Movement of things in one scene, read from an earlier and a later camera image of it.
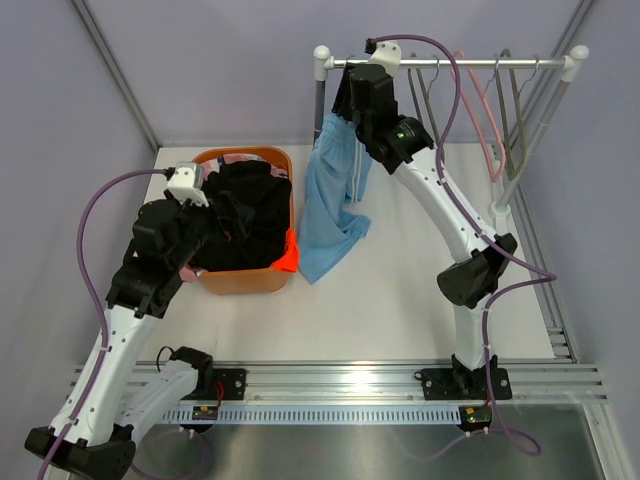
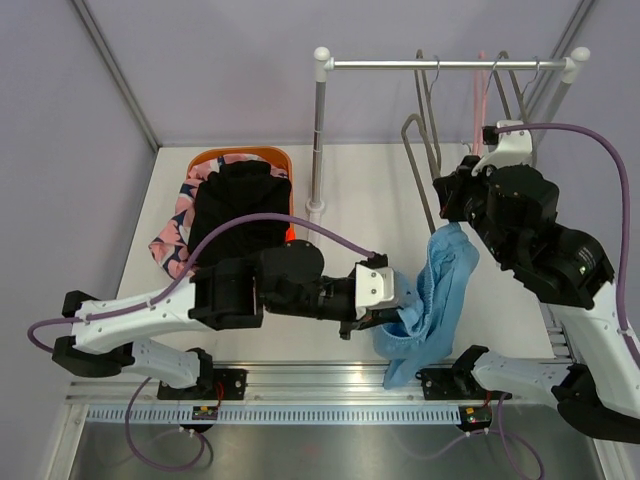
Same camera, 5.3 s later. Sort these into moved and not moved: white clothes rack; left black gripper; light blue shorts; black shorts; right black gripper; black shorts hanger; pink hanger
Moved: right black gripper; pink hanger; left black gripper; light blue shorts; black shorts hanger
Not moved: white clothes rack; black shorts
